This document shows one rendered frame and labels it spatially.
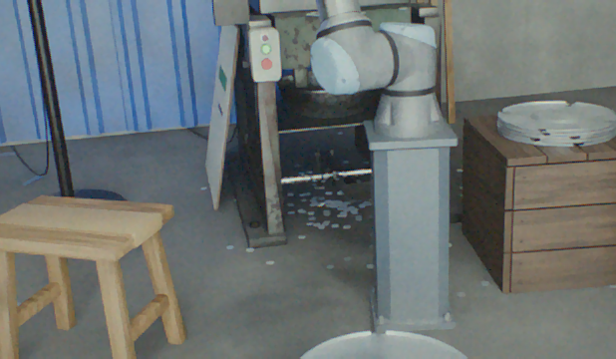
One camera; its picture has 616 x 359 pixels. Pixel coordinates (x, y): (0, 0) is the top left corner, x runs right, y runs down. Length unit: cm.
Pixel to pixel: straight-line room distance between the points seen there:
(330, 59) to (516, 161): 54
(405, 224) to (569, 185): 43
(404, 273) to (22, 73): 228
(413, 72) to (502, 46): 231
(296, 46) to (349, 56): 66
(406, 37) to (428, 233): 43
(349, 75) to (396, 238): 39
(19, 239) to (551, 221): 119
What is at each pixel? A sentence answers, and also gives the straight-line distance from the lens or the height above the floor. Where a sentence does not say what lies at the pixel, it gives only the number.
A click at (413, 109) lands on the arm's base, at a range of 161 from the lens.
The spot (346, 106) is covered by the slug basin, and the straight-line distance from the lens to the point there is 231.
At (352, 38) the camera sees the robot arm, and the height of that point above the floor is 67.
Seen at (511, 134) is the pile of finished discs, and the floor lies 37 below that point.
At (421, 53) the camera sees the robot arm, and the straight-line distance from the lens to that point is 160.
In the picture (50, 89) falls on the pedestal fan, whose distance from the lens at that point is 253.
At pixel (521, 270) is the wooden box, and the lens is 193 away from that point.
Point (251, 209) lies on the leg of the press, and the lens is 243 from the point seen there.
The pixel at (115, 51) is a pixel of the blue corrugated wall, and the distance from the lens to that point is 351.
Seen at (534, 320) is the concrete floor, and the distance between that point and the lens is 184.
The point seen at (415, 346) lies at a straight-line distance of 127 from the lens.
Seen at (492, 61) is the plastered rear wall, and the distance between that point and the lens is 388.
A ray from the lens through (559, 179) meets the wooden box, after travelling 187.
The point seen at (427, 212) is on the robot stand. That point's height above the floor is 28.
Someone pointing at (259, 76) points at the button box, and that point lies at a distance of 204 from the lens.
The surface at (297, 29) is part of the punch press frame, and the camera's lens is 215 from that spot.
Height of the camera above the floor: 90
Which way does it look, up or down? 19 degrees down
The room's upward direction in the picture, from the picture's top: 3 degrees counter-clockwise
